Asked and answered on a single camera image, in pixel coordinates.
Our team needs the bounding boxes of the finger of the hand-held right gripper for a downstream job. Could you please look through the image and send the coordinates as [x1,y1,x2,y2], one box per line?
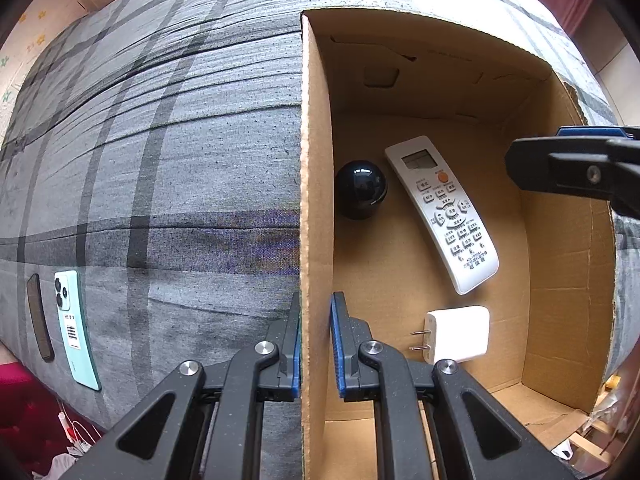
[504,126,640,218]

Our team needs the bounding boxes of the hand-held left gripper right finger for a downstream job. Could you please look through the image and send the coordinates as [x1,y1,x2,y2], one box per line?
[330,291,576,480]

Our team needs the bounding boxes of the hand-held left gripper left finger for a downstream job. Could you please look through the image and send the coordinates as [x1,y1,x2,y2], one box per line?
[60,290,303,480]

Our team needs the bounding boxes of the brown cardboard box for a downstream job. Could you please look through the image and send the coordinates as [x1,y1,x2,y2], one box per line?
[299,7,618,480]

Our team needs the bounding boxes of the white charger with prongs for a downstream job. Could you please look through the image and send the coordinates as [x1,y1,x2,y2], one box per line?
[410,306,491,365]

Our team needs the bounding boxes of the white remote control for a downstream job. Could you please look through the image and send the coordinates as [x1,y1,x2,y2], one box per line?
[384,135,501,296]

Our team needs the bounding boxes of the black round dome device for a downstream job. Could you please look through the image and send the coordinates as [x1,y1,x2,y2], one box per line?
[335,159,389,221]

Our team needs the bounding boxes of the mint green smartphone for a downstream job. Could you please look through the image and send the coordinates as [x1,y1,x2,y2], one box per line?
[52,270,102,392]

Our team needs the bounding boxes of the grey plaid bedsheet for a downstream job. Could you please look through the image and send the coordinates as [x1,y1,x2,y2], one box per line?
[0,0,640,480]

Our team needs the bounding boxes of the dark slim phone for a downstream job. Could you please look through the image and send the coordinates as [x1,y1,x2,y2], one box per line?
[25,273,55,362]

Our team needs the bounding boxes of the red cloth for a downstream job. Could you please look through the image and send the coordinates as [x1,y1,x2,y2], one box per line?
[0,347,108,480]

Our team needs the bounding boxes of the white cable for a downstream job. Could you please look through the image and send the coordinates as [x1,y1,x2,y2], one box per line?
[57,400,101,453]

